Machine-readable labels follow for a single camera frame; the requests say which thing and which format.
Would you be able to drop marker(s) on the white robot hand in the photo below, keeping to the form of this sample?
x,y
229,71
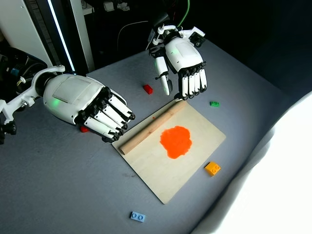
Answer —
x,y
73,97
182,54

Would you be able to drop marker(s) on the wooden rolling pin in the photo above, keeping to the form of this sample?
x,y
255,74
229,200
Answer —
x,y
151,128

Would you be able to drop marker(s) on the red toy brick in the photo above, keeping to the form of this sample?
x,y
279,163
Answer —
x,y
148,89
84,129

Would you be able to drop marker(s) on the green toy brick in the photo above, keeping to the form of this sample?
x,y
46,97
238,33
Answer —
x,y
214,103

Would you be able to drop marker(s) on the grey table cloth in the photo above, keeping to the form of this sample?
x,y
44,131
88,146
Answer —
x,y
73,182

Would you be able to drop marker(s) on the orange play dough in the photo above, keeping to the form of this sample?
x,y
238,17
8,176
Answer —
x,y
175,142

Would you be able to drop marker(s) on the white cabinet with light strip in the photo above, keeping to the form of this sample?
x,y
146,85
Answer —
x,y
17,24

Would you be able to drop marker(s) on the yellow toy brick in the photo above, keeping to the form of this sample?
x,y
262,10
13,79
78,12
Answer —
x,y
212,168

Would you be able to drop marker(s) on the light wooden board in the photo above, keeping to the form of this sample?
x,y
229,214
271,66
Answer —
x,y
182,175

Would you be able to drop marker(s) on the blue toy brick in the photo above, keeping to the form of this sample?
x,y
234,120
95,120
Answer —
x,y
138,216

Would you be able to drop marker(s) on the white backdrop sheet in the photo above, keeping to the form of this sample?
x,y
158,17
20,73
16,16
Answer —
x,y
280,182

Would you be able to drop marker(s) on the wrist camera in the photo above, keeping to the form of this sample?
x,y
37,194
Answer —
x,y
197,39
7,130

